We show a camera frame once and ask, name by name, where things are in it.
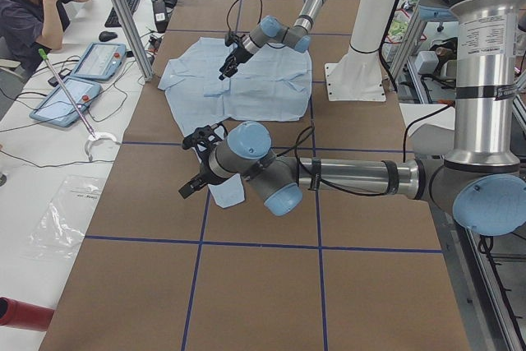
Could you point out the seated person dark shirt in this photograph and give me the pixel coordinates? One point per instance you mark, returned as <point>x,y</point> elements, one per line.
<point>31,25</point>

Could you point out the blue teach pendant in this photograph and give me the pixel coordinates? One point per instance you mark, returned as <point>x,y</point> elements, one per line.
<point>56,109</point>
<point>100,61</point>

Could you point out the light blue button-up shirt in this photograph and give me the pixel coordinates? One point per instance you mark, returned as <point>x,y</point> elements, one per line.
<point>275,85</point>

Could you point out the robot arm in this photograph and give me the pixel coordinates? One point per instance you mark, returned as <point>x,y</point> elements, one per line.
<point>468,171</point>
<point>270,30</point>

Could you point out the lower blue teach pendant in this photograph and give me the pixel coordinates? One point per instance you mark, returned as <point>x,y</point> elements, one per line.
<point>56,109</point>

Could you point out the clear plastic bag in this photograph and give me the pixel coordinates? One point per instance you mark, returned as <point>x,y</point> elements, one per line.
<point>61,230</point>

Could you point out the upper blue teach pendant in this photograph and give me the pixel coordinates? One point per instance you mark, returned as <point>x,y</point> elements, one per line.
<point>100,61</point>

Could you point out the red cylinder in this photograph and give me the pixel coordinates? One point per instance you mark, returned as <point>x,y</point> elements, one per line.
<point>26,316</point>

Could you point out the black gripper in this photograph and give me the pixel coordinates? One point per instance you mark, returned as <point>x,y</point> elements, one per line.
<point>206,174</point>
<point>237,55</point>

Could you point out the aluminium frame post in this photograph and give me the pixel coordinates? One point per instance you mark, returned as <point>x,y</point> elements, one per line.
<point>133,38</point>

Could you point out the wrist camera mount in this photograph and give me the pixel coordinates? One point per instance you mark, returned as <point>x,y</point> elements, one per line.
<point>234,40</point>
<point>205,138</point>

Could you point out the black computer mouse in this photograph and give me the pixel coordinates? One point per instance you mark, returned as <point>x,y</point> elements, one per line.
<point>106,36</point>

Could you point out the metal reacher grabber tool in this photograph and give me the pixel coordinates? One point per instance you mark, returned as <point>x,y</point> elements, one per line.
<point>94,136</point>

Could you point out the white camera stand base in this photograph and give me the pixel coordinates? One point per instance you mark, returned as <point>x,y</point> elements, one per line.
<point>358,76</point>

